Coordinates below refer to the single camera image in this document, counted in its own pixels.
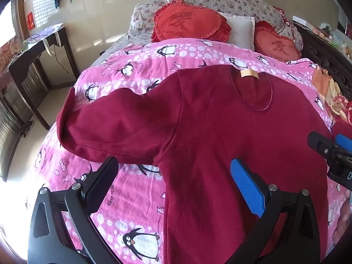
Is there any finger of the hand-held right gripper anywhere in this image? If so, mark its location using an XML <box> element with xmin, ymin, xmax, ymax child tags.
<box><xmin>333</xmin><ymin>134</ymin><xmax>352</xmax><ymax>154</ymax></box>
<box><xmin>307</xmin><ymin>131</ymin><xmax>334</xmax><ymax>158</ymax></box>

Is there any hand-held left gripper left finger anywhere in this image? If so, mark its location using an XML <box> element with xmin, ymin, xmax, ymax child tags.
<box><xmin>27</xmin><ymin>156</ymin><xmax>119</xmax><ymax>264</ymax></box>

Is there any purple gift bag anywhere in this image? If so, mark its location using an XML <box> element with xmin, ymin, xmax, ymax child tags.
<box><xmin>23</xmin><ymin>24</ymin><xmax>65</xmax><ymax>44</ymax></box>

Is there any dark red sweater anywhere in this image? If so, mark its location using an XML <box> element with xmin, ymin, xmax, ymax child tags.
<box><xmin>56</xmin><ymin>65</ymin><xmax>352</xmax><ymax>264</ymax></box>

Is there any small floral pillow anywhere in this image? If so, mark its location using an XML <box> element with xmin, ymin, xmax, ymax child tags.
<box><xmin>129</xmin><ymin>0</ymin><xmax>165</xmax><ymax>35</ymax></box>

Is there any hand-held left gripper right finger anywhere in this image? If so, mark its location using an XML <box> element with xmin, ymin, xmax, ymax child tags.
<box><xmin>230</xmin><ymin>158</ymin><xmax>321</xmax><ymax>264</ymax></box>

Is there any pink penguin print blanket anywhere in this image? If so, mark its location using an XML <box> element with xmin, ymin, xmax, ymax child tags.
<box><xmin>25</xmin><ymin>39</ymin><xmax>352</xmax><ymax>264</ymax></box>

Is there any large floral pillow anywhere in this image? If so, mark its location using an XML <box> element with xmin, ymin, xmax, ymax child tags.
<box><xmin>164</xmin><ymin>0</ymin><xmax>304</xmax><ymax>50</ymax></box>

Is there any dark wooden desk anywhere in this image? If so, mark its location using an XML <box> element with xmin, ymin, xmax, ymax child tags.
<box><xmin>8</xmin><ymin>27</ymin><xmax>80</xmax><ymax>131</ymax></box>

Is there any dark carved wooden headboard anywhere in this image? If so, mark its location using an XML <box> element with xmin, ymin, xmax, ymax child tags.
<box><xmin>295</xmin><ymin>23</ymin><xmax>352</xmax><ymax>102</ymax></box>

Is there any white pillow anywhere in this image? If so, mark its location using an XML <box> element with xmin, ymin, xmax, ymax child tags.
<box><xmin>218</xmin><ymin>12</ymin><xmax>256</xmax><ymax>51</ymax></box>

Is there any white box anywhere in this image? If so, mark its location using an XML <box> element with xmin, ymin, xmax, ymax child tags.
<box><xmin>292</xmin><ymin>16</ymin><xmax>312</xmax><ymax>29</ymax></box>

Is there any small red heart pillow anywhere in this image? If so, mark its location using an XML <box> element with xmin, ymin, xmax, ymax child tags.
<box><xmin>253</xmin><ymin>20</ymin><xmax>302</xmax><ymax>62</ymax></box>

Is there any red paper wall sign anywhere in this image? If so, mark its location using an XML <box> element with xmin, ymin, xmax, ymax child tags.
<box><xmin>27</xmin><ymin>11</ymin><xmax>37</xmax><ymax>30</ymax></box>

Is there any large red heart pillow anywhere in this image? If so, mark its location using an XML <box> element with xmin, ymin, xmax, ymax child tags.
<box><xmin>151</xmin><ymin>0</ymin><xmax>231</xmax><ymax>44</ymax></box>

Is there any dark slatted cabinet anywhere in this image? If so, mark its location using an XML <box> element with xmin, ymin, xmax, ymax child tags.
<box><xmin>0</xmin><ymin>60</ymin><xmax>50</xmax><ymax>182</ymax></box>

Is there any thin black cable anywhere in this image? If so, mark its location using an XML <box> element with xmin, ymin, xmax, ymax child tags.
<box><xmin>53</xmin><ymin>40</ymin><xmax>69</xmax><ymax>75</ymax></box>

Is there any grey floral bed sheet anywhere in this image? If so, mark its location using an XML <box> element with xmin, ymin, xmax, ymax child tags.
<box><xmin>91</xmin><ymin>34</ymin><xmax>154</xmax><ymax>66</ymax></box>

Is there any orange floral cloth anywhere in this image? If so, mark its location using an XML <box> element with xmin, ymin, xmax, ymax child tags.
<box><xmin>312</xmin><ymin>66</ymin><xmax>352</xmax><ymax>121</ymax></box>

